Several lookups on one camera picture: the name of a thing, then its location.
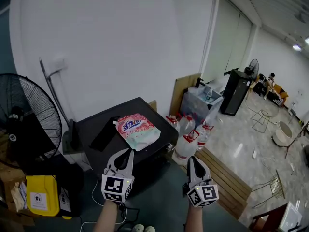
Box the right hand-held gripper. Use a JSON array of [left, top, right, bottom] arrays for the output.
[[183, 156, 219, 209]]

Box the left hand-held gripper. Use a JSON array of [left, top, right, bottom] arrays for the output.
[[101, 148, 135, 204]]

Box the black washing machine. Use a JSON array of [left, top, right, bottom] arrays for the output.
[[76, 96, 180, 178]]

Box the person's left forearm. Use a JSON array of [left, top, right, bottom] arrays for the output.
[[92, 199, 122, 232]]

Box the person's right forearm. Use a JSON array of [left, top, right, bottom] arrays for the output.
[[185, 204, 206, 232]]

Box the large clear water jug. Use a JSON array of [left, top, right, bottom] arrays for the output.
[[179, 113, 196, 135], [165, 114, 181, 134], [174, 130, 200, 164], [196, 121, 215, 151]]

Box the wooden slatted platform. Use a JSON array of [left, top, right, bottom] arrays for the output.
[[180, 147, 253, 220]]

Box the flat black box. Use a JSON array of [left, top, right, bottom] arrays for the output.
[[90, 116, 121, 152]]

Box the pink detergent pouch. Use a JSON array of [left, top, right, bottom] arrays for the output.
[[112, 113, 161, 152]]

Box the black case with white label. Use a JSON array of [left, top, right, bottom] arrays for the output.
[[58, 187, 73, 220]]

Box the brown cardboard panel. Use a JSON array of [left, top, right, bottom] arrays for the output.
[[169, 72, 202, 116]]

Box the brown wooden chair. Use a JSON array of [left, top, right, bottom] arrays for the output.
[[250, 203, 288, 232]]

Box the tall black cabinet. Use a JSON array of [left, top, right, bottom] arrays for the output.
[[219, 69, 252, 117]]

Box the yellow plastic case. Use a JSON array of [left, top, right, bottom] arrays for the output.
[[25, 174, 60, 218]]

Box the round white table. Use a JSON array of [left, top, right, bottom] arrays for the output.
[[271, 120, 293, 146]]

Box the black tripod stand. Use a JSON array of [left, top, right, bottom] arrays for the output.
[[284, 120, 309, 160]]

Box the large black floor fan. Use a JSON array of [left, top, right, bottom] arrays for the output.
[[0, 73, 63, 171]]

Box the white board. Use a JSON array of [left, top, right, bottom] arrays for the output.
[[279, 201, 303, 232]]

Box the wooden sofa bench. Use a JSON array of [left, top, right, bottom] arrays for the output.
[[251, 73, 289, 109]]

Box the black standing fan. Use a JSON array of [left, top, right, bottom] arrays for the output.
[[244, 58, 260, 82]]

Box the brown cardboard box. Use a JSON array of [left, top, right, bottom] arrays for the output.
[[0, 162, 36, 227]]

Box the white cable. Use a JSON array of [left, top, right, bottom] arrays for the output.
[[79, 177, 126, 232]]

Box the long-handled dustpan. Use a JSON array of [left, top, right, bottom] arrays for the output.
[[39, 57, 82, 156]]

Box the gold wire chair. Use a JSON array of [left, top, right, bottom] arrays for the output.
[[251, 169, 286, 209]]

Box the wire frame stool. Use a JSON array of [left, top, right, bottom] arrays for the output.
[[250, 109, 279, 133]]

